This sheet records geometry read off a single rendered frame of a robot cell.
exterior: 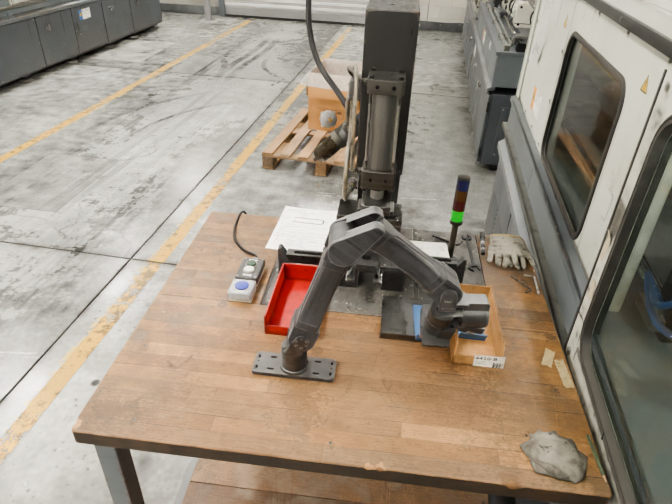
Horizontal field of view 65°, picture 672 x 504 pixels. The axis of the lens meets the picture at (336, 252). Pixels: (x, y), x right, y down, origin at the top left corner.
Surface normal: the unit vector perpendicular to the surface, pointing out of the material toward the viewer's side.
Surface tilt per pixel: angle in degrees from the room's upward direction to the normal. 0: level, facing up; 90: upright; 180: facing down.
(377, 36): 90
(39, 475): 0
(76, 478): 0
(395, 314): 0
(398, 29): 90
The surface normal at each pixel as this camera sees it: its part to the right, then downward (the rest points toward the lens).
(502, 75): -0.18, 0.53
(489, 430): 0.04, -0.84
